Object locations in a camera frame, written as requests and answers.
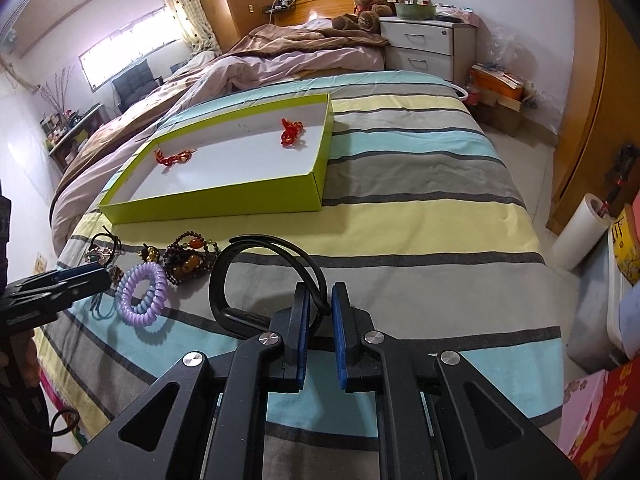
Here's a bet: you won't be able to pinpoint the black chair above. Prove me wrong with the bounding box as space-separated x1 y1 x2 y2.
111 58 163 113

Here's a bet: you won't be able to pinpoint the patterned curtain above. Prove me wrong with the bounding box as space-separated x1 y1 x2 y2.
152 0 221 53

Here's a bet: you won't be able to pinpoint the white storage container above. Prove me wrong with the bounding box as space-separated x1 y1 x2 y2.
570 230 636 376

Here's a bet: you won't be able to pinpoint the wooden wardrobe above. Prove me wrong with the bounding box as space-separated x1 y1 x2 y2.
186 0 278 53

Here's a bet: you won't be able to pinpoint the purple spiral hair tie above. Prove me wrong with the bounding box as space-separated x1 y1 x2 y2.
114 261 167 328

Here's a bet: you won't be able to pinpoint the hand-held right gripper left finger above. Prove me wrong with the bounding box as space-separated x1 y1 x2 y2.
57 281 312 480

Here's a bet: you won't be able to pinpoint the clear plastic bag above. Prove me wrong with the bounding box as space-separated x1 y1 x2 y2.
487 25 566 126

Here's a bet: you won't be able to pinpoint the rhinestone hair clip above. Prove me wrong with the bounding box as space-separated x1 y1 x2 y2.
86 246 119 267

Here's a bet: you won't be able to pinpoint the orange red chain bracelet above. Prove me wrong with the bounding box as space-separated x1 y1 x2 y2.
154 147 198 167

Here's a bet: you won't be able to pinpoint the lime green cardboard box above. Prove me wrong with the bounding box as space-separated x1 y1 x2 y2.
98 92 336 225

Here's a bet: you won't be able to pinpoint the dried branches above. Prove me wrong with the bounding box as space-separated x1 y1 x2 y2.
37 67 76 116

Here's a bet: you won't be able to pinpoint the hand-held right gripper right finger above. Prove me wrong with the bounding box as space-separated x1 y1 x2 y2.
330 281 583 480

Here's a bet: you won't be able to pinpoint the dark bead bracelet amber stones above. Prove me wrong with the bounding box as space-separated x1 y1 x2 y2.
164 231 221 286

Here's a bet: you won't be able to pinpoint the brown teddy bear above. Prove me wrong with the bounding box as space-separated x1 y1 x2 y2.
332 0 398 33

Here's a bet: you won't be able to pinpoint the pink brown quilt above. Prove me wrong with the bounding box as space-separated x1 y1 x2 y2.
50 24 391 256

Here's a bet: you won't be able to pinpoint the pink floral box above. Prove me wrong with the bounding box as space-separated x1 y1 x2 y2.
557 370 608 461

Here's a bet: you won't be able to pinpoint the wooden headboard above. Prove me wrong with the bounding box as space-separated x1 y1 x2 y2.
272 0 408 28

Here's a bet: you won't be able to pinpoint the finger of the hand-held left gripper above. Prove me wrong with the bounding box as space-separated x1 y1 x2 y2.
5 266 109 296
0 279 114 331

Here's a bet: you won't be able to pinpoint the black cord bracelet gold beads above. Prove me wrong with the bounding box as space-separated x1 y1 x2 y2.
89 225 162 321

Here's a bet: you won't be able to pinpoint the orange box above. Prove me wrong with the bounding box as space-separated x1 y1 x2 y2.
470 65 526 103

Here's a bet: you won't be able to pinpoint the red braided bead bracelet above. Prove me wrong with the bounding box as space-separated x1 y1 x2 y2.
279 117 307 148

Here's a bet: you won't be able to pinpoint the black smart watch band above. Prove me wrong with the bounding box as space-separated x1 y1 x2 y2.
209 234 333 333

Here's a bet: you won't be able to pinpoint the window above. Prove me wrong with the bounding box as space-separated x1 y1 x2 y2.
80 5 183 92

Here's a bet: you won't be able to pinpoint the black cable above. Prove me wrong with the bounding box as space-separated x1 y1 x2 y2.
47 407 81 438

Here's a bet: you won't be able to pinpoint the cluttered shelf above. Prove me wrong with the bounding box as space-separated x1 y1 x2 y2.
40 102 106 171

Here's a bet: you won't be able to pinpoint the green basin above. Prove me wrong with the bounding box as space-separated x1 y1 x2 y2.
394 1 438 21

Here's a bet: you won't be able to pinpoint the brown cardboard box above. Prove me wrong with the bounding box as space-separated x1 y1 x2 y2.
470 92 526 136

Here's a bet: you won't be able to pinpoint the wooden door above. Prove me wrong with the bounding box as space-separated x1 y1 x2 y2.
545 0 640 236

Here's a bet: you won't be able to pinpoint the red gold box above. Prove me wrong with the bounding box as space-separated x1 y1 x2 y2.
570 355 640 480

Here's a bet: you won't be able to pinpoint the yellow book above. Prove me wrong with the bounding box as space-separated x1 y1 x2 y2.
611 210 640 286

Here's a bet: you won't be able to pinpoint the white drawer nightstand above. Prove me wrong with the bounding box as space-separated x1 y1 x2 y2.
377 14 478 86

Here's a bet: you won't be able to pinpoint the white paper roll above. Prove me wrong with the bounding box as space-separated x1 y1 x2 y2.
550 192 613 271

